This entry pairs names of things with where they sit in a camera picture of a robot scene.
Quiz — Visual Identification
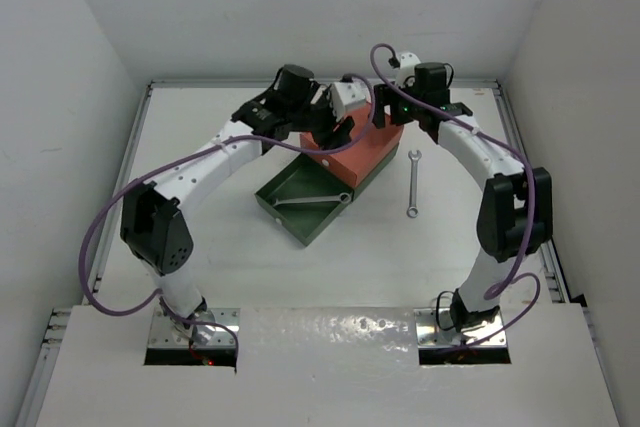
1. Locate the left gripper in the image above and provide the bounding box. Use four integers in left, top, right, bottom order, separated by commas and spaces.
287, 88, 352, 150

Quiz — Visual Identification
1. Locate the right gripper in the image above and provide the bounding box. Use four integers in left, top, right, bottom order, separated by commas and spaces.
371, 77, 426, 128

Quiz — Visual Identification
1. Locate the silver wrench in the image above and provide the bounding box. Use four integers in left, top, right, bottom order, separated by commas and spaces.
271, 192, 352, 207
406, 150, 422, 218

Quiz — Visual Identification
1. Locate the green drawer box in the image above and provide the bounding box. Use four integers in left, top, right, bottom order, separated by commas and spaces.
255, 143, 399, 246

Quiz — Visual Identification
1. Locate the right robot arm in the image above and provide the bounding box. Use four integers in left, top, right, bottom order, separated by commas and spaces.
375, 53, 553, 331

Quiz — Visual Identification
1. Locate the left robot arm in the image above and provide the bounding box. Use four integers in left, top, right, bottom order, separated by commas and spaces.
120, 64, 367, 319

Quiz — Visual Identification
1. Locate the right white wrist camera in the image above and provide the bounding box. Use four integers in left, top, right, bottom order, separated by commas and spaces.
388, 51, 421, 89

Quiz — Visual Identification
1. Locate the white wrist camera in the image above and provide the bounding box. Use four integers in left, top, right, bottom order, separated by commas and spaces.
329, 82, 367, 120
388, 51, 421, 89

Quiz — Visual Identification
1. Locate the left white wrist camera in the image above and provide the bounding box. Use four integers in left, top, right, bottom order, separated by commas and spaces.
329, 82, 367, 120

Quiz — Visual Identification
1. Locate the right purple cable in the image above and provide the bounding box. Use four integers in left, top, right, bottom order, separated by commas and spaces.
369, 42, 542, 351

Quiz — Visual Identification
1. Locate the purple cable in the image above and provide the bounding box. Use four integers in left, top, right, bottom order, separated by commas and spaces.
79, 72, 377, 363
369, 42, 542, 351

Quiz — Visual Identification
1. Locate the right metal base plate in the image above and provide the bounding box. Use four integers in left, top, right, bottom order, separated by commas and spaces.
414, 307, 508, 349

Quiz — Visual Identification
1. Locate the metal base plate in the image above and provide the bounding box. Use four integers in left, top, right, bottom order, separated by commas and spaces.
414, 307, 508, 349
147, 307, 241, 349

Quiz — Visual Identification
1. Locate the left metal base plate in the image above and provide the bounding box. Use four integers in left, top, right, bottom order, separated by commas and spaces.
147, 307, 241, 349

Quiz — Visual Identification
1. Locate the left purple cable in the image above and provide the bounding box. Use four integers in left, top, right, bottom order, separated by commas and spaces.
79, 72, 377, 363

